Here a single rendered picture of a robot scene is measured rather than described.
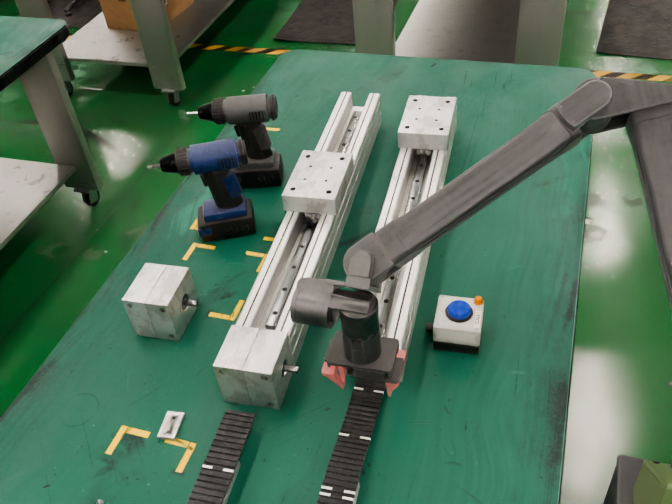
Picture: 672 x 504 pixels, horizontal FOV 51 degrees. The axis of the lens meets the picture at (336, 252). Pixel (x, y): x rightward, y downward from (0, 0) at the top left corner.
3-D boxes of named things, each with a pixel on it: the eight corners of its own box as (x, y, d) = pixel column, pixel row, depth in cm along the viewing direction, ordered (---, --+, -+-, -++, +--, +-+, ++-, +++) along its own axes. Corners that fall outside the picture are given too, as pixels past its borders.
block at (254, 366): (293, 412, 116) (286, 376, 109) (223, 401, 119) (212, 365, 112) (307, 369, 122) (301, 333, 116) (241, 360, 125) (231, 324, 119)
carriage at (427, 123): (447, 161, 155) (448, 135, 150) (398, 157, 157) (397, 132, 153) (455, 122, 166) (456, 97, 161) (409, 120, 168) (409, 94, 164)
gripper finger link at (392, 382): (365, 372, 117) (361, 335, 111) (407, 378, 115) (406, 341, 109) (355, 405, 112) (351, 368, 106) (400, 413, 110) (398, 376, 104)
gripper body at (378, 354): (337, 337, 112) (333, 306, 107) (400, 346, 110) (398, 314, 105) (326, 369, 108) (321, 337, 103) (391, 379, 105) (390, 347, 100)
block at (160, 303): (191, 343, 129) (179, 307, 123) (135, 335, 132) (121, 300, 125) (211, 304, 136) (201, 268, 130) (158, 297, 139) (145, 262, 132)
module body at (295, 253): (294, 367, 123) (288, 335, 117) (241, 360, 125) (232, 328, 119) (381, 123, 179) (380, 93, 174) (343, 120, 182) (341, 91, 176)
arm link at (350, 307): (371, 316, 97) (382, 287, 101) (324, 308, 99) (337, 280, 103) (374, 348, 102) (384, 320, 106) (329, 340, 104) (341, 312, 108)
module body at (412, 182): (402, 383, 118) (401, 350, 113) (344, 374, 121) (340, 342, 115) (456, 127, 175) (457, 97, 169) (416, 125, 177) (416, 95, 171)
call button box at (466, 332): (478, 355, 121) (480, 331, 117) (422, 348, 123) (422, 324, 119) (482, 321, 127) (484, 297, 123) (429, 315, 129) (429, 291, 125)
